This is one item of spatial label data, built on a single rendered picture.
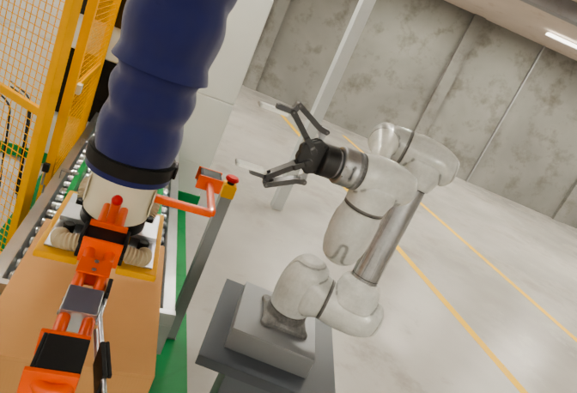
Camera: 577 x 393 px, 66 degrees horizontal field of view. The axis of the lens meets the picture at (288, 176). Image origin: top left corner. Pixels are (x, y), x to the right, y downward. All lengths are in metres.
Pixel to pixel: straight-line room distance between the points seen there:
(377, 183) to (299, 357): 0.84
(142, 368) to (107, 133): 0.58
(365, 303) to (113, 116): 1.03
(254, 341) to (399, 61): 11.25
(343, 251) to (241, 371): 0.69
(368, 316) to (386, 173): 0.75
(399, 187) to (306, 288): 0.70
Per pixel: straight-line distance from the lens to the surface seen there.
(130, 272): 1.21
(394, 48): 12.45
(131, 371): 1.22
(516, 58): 13.34
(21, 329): 1.28
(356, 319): 1.65
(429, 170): 1.57
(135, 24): 1.08
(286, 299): 1.65
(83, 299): 0.89
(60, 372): 0.76
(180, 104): 1.12
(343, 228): 1.06
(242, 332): 1.63
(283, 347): 1.65
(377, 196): 1.03
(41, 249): 1.22
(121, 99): 1.12
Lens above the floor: 1.81
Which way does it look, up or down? 17 degrees down
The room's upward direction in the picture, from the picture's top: 24 degrees clockwise
